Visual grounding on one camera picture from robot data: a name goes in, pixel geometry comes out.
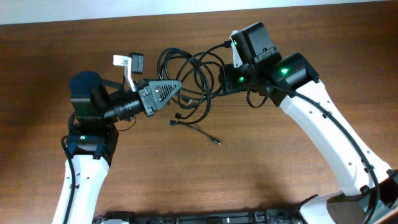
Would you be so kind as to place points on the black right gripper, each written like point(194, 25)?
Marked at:
point(229, 78)

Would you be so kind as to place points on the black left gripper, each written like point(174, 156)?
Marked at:
point(149, 98)

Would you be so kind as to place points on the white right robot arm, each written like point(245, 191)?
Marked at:
point(368, 185)

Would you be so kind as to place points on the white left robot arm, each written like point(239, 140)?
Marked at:
point(92, 135)

